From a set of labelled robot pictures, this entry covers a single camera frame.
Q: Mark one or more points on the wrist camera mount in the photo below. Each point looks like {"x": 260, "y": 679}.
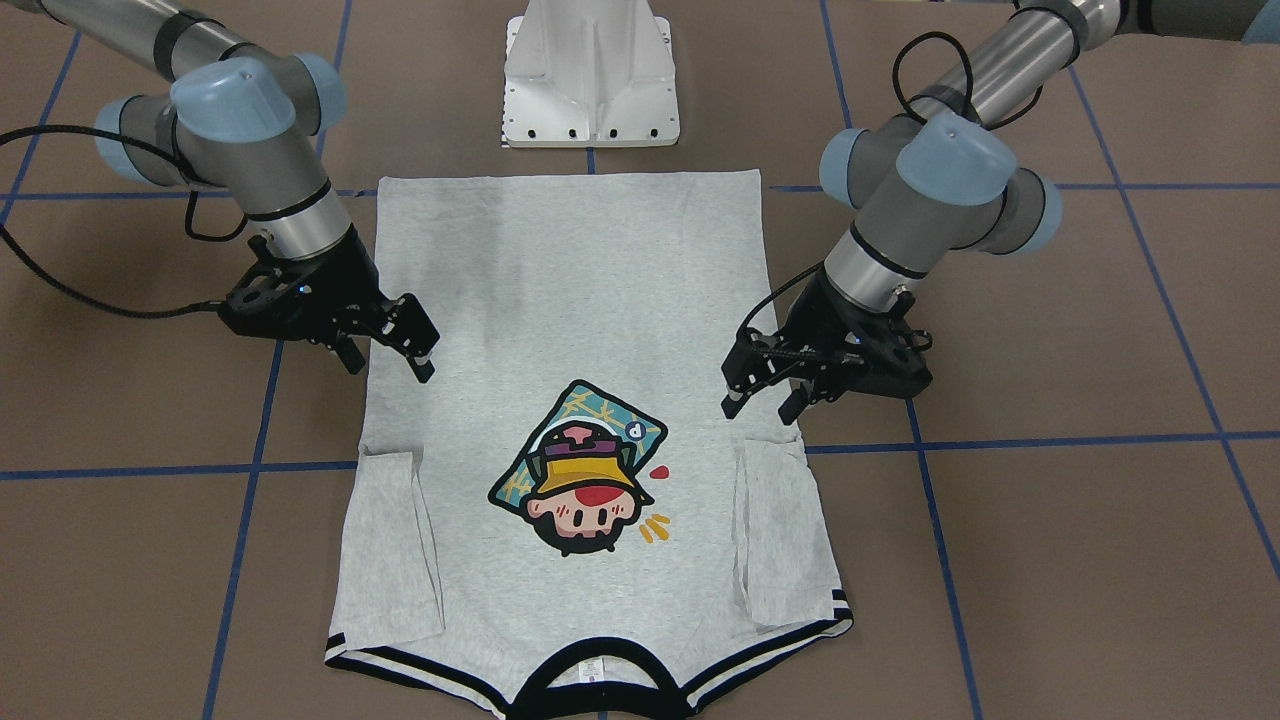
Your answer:
{"x": 892, "y": 356}
{"x": 275, "y": 301}

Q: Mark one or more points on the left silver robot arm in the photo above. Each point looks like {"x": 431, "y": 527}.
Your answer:
{"x": 934, "y": 179}

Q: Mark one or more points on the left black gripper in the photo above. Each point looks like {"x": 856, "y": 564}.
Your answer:
{"x": 812, "y": 312}

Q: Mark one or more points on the grey cartoon print t-shirt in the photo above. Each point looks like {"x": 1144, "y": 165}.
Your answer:
{"x": 562, "y": 520}

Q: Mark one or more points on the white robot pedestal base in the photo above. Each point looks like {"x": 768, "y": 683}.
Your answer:
{"x": 589, "y": 75}

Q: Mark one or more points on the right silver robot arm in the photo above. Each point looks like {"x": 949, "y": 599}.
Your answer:
{"x": 239, "y": 118}

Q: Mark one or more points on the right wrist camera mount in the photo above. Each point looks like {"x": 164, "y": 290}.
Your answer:
{"x": 275, "y": 301}

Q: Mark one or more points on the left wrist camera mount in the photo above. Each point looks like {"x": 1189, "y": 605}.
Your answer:
{"x": 892, "y": 356}

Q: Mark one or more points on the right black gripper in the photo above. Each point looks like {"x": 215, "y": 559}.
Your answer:
{"x": 352, "y": 277}

